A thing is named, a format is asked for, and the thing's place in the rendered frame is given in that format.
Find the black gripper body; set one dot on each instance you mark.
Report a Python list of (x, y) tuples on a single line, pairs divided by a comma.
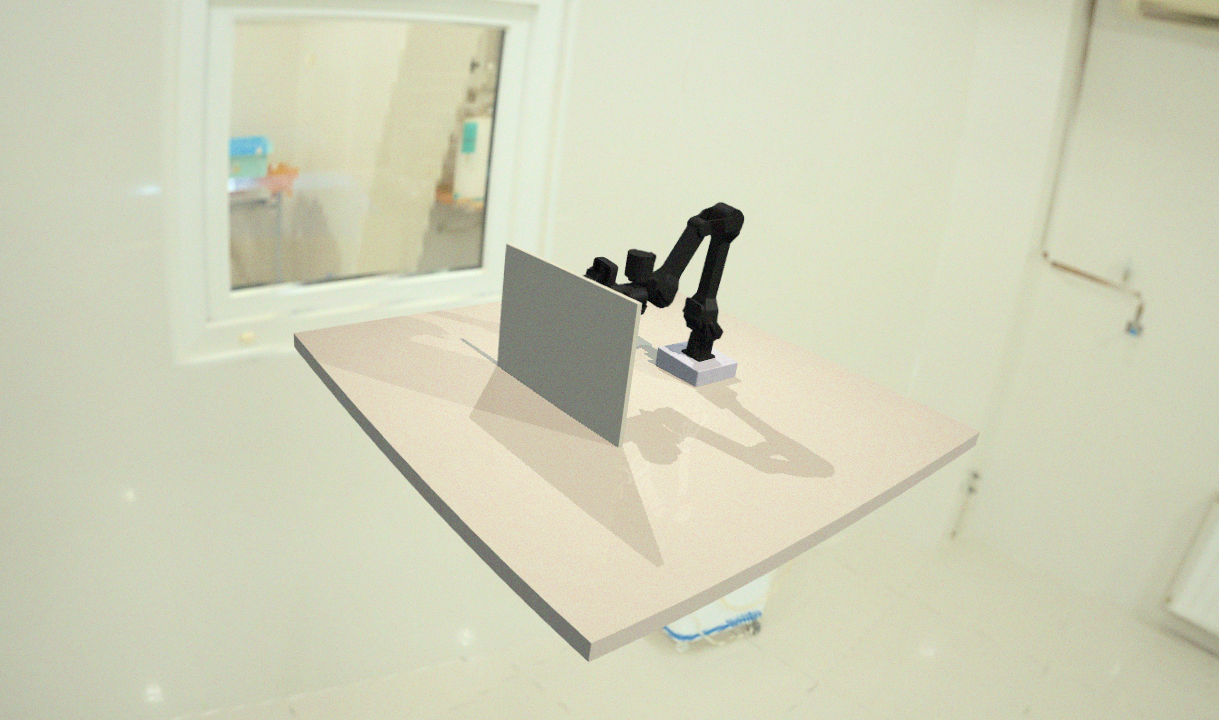
[(608, 271)]

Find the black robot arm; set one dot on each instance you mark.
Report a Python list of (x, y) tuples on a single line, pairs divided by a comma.
[(723, 223)]

